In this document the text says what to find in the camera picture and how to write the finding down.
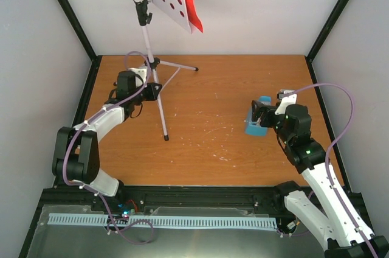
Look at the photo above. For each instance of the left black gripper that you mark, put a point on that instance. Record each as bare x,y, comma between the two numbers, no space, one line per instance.
154,93

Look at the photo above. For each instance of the blue metronome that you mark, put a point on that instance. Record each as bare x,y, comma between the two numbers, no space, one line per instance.
251,128

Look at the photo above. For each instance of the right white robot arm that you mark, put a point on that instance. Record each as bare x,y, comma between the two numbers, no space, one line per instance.
336,224

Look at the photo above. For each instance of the light blue slotted cable duct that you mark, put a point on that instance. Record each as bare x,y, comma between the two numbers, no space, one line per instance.
166,222

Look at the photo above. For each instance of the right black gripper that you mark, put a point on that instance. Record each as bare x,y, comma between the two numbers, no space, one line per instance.
256,114

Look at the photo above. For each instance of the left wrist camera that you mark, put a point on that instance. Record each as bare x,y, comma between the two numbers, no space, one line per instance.
141,75

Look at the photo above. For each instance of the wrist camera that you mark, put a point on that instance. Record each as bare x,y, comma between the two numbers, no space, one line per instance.
141,75
286,97

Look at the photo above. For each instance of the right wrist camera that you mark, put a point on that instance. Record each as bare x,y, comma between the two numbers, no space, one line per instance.
286,97

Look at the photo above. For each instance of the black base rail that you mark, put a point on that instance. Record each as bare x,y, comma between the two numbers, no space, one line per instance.
260,200

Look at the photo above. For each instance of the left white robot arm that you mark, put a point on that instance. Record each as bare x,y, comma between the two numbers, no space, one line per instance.
76,158

